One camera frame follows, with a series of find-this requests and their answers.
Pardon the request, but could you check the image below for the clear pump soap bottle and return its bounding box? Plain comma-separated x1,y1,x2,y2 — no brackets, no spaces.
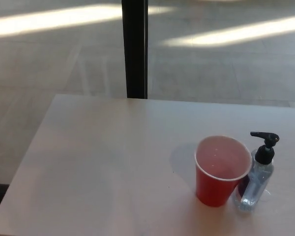
233,131,280,213

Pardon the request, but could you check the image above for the red plastic cup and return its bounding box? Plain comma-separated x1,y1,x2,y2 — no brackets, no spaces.
194,135,253,207

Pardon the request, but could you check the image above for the black window frame post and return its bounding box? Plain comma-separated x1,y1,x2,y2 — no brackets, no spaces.
121,0,149,99

